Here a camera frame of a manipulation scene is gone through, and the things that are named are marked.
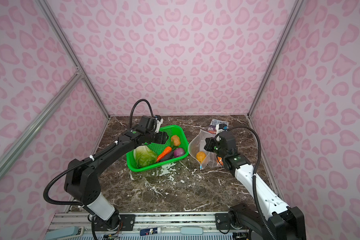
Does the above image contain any yellow potato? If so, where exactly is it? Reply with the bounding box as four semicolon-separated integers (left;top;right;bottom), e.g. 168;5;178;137
196;151;207;164

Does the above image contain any orange carrot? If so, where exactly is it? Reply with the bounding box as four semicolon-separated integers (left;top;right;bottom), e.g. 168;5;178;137
156;147;172;163

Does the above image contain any clear zip top bag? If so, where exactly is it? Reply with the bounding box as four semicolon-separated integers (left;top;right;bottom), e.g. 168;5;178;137
188;130;222;170

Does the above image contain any dark purple eggplant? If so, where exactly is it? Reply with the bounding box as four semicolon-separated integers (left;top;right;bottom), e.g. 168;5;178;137
159;151;174;163

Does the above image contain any purple red onion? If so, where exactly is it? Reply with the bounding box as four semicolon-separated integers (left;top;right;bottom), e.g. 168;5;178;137
174;148;185;158

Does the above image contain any orange toy pumpkin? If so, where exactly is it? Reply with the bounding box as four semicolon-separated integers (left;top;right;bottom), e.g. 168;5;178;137
217;157;224;167

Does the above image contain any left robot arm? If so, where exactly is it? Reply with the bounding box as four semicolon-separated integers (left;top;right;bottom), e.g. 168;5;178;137
64;116;169;230

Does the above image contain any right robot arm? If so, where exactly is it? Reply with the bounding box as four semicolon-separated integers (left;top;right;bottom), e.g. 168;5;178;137
204;131;307;240

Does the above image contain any green cabbage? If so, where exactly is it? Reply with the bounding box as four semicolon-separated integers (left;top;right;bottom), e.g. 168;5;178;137
133;146;158;169

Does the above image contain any green plastic perforated basket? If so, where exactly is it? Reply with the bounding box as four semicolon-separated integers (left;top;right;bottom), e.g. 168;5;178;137
125;124;190;173

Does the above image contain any grey oval pad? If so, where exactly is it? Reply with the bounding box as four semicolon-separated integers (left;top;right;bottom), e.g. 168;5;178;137
180;227;204;235

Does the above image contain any blue white small battery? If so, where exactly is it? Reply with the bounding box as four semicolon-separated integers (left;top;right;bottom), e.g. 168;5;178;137
140;227;161;236

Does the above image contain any grey teal device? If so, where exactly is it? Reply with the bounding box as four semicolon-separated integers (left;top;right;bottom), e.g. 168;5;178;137
45;226;84;240

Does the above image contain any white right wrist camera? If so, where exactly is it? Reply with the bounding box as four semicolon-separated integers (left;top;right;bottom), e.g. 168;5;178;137
216;123;228;135

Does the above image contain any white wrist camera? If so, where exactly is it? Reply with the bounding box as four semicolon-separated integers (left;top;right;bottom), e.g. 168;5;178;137
154;115;164;133
216;123;228;135

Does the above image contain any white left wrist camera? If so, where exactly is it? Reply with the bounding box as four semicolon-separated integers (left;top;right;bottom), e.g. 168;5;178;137
154;115;164;133

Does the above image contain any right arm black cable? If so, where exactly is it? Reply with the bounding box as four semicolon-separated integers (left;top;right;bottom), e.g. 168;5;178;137
212;125;277;240

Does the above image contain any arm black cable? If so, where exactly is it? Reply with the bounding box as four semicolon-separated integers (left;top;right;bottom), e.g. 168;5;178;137
212;125;277;240
42;98;155;206

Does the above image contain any aluminium mounting rail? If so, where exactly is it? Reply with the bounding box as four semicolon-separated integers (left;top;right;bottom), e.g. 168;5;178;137
47;212;258;240

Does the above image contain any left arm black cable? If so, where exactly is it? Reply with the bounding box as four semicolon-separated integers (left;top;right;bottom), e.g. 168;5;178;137
42;98;155;206

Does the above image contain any aluminium corner frame post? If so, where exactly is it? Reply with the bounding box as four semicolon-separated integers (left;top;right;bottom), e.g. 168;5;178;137
35;0;111;120

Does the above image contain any aluminium diagonal frame bar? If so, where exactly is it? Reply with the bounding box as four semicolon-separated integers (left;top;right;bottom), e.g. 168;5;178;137
0;71;83;181

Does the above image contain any right aluminium corner post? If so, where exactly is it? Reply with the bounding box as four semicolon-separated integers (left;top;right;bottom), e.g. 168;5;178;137
247;0;306;119

